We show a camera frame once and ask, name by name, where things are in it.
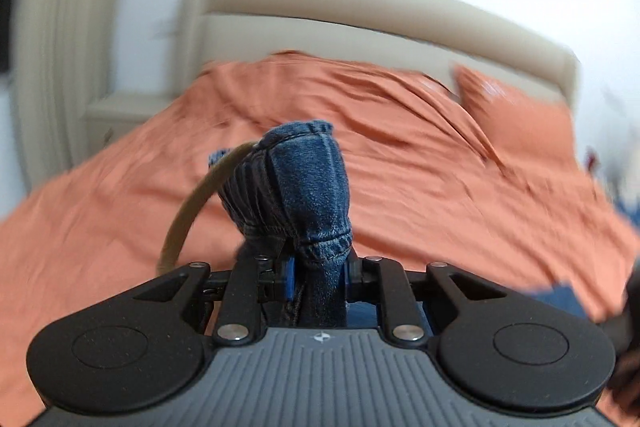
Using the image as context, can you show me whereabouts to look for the tan fabric belt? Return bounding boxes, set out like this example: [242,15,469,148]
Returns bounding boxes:
[156,142,261,275]

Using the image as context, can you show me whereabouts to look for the beige upholstered headboard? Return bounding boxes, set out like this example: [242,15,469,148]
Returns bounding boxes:
[182,0,581,118]

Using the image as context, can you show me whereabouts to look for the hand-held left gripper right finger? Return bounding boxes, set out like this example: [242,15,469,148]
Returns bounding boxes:
[345,256,506,347]

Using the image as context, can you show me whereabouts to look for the beige nightstand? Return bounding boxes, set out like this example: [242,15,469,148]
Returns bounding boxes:
[82,89,186,158]

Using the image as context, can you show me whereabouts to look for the orange duvet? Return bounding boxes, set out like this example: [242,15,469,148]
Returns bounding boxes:
[0,52,640,427]

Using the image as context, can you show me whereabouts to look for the blue denim pants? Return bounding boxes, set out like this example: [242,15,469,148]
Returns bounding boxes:
[207,120,586,328]

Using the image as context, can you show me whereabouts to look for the beige curtain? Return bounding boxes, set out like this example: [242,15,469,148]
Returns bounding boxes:
[15,0,136,192]

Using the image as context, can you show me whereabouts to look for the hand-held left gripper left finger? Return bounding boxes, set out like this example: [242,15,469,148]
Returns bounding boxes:
[135,254,296,345]

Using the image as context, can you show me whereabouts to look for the orange embroidered pillow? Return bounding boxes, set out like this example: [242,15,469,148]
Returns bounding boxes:
[452,67,581,168]

